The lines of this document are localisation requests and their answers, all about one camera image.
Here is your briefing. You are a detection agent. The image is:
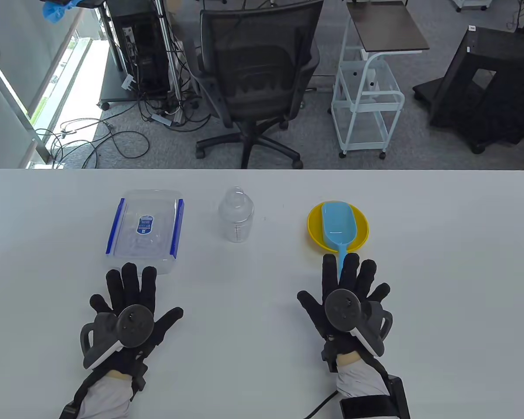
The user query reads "person's right hand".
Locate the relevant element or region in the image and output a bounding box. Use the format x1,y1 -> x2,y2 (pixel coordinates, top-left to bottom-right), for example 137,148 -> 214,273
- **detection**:
297,252 -> 391,371

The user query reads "person's left hand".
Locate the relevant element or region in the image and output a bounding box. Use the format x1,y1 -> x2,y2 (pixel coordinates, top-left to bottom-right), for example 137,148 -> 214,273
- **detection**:
90,262 -> 185,385

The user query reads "pile of clear ice cubes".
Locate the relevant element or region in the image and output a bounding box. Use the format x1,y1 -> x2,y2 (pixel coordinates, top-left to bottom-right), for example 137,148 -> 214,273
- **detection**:
114,231 -> 175,264

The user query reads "person's left forearm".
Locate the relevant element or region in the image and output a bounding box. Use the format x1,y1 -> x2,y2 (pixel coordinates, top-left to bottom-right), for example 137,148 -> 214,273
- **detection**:
76,370 -> 134,419

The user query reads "blue plastic cloth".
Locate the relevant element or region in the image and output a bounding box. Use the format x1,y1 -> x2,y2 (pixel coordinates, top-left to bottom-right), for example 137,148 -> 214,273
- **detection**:
42,0 -> 81,24

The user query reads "black computer tower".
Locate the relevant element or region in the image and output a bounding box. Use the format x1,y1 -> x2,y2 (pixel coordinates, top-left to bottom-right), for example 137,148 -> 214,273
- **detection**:
106,0 -> 172,96

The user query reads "tangle of black floor cables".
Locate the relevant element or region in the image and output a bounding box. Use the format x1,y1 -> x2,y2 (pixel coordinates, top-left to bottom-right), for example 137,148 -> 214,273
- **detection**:
34,117 -> 151,170

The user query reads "grey wheeled platform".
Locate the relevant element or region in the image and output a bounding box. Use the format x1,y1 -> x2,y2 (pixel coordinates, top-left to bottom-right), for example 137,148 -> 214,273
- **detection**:
97,41 -> 201,111

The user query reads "clear container with blue clips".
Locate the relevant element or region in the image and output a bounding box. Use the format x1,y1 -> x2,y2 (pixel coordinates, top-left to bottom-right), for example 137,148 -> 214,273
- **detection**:
105,189 -> 185,275

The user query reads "black cable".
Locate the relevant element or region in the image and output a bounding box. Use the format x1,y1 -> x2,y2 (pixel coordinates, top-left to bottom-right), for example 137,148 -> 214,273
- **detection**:
303,390 -> 339,419

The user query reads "black mesh office chair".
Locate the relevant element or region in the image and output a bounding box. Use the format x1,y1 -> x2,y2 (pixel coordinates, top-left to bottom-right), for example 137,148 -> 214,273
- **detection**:
195,0 -> 323,170

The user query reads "person's right forearm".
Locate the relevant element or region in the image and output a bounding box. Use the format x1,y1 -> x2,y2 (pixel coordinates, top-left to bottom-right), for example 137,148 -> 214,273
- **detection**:
334,353 -> 393,419

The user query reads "clear plastic shaker cup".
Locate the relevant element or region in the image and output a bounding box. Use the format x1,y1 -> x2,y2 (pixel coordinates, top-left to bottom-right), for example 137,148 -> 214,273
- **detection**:
219,205 -> 255,244

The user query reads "clear domed shaker lid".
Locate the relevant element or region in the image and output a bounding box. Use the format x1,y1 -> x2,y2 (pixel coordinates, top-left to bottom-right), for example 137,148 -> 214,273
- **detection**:
219,186 -> 255,221

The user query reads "yellow plastic bowl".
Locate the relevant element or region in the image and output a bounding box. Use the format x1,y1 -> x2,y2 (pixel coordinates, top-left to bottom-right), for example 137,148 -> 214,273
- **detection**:
307,201 -> 370,254

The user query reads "black armband battery pack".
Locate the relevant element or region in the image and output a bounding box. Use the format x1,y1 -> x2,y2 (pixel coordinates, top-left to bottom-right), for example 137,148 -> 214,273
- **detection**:
340,374 -> 411,419
59,374 -> 97,419

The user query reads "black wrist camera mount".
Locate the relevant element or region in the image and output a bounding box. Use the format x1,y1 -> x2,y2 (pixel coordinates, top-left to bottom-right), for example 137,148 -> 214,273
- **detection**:
320,334 -> 340,373
130,349 -> 150,401

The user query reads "bundle of black computer cables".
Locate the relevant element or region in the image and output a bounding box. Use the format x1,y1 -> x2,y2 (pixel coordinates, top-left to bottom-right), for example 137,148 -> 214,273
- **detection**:
133,44 -> 212,131

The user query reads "silver aluminium frame post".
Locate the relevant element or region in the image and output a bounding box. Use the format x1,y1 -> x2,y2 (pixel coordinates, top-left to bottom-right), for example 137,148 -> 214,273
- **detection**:
154,0 -> 183,103

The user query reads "black rolling stand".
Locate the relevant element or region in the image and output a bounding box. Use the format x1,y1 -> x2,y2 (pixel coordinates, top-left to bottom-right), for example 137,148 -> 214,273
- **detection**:
412,25 -> 524,155

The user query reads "white cart with brown top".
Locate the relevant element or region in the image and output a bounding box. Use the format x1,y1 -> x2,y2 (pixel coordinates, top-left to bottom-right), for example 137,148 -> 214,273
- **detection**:
331,0 -> 431,159

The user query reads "small white cart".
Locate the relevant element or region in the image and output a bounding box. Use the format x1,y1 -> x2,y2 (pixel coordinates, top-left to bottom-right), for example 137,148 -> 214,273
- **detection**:
452,0 -> 492,12

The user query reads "light blue plastic scoop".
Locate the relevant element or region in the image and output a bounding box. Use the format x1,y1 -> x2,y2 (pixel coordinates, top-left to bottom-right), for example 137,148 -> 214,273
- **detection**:
321,201 -> 358,282

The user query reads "black and white controller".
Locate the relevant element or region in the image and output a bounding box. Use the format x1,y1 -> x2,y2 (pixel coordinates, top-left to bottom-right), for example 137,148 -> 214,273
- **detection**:
324,289 -> 394,357
79,304 -> 155,369

